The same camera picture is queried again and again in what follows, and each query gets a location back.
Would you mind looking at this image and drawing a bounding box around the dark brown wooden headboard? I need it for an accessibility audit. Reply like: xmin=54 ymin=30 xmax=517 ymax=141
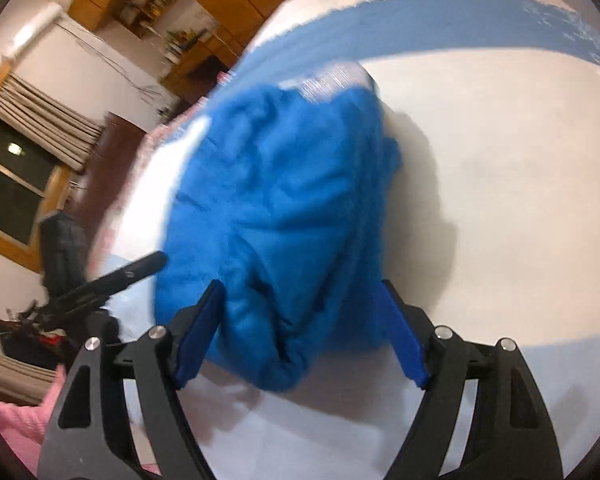
xmin=72 ymin=110 xmax=148 ymax=261

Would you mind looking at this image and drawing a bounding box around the pink floral blanket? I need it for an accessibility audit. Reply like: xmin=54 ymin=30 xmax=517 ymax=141
xmin=87 ymin=72 xmax=233 ymax=271

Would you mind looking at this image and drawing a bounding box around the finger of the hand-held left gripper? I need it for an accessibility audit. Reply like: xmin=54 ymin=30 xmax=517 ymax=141
xmin=80 ymin=251 xmax=168 ymax=302

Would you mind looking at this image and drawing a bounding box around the blue jacket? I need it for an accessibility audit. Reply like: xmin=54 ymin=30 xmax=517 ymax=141
xmin=152 ymin=82 xmax=403 ymax=393

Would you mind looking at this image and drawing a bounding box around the white air conditioner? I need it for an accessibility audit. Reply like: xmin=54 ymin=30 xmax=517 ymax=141
xmin=2 ymin=2 xmax=63 ymax=61

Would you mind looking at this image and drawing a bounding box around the beige curtain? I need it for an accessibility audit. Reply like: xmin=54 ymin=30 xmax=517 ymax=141
xmin=0 ymin=72 xmax=106 ymax=171

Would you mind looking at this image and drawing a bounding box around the white and blue bedsheet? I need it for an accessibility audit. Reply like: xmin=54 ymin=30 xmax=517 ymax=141
xmin=87 ymin=0 xmax=600 ymax=480

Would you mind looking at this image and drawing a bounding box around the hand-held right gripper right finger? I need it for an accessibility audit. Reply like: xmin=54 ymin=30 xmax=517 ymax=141
xmin=380 ymin=280 xmax=565 ymax=480

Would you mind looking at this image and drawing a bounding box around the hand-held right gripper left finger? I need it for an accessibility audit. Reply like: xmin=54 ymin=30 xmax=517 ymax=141
xmin=36 ymin=280 xmax=226 ymax=480

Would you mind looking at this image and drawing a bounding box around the wooden desk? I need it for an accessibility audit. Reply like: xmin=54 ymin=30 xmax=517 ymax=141
xmin=160 ymin=30 xmax=242 ymax=102

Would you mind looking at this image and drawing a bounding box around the pink garment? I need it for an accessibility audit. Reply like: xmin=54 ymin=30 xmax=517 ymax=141
xmin=0 ymin=365 xmax=161 ymax=480

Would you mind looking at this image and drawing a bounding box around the beige striped cloth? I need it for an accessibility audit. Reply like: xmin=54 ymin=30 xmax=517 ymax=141
xmin=0 ymin=345 xmax=56 ymax=407

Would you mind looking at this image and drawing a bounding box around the wooden framed window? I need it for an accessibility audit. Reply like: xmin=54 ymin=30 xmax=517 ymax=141
xmin=0 ymin=110 xmax=73 ymax=272

